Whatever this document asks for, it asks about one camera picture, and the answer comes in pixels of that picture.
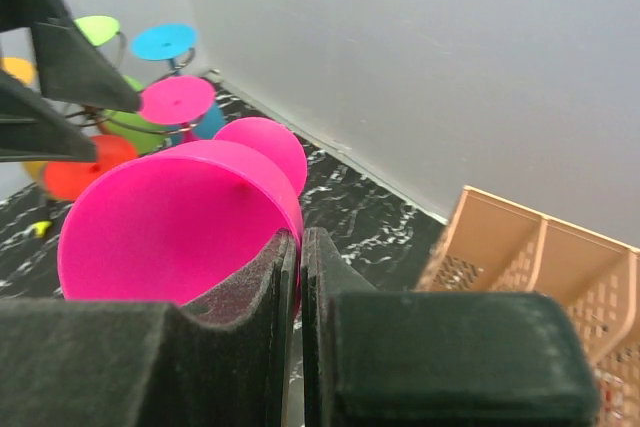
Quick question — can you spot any magenta wine glass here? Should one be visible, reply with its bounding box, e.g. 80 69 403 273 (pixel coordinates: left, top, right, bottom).
139 75 216 143
57 117 308 305

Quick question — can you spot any pink file organizer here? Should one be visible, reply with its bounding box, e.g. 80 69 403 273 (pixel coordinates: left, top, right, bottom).
415 186 639 426

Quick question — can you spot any magenta wine glass front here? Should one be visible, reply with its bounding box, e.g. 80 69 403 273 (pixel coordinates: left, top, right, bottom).
57 117 308 305

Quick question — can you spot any blue wine glass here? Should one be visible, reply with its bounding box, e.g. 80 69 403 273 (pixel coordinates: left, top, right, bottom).
131 23 225 145

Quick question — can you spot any magenta wine glass back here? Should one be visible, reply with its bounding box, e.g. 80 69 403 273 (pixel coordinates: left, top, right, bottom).
139 75 216 143

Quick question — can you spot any small yellow black object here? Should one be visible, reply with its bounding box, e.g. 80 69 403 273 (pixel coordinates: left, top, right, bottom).
26 220 52 238

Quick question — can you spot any red wine glass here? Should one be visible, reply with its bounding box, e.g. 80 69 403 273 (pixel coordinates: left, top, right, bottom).
43 134 138 202

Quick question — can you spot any green wine glass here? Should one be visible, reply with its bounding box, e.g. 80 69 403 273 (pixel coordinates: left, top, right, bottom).
73 15 171 156

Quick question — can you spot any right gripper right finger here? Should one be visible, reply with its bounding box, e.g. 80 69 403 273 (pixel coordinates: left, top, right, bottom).
301 228 600 426

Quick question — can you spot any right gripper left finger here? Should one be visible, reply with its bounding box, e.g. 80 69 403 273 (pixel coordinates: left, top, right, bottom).
1 231 297 426

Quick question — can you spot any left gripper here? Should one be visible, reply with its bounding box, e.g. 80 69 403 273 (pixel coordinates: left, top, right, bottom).
1 0 140 162

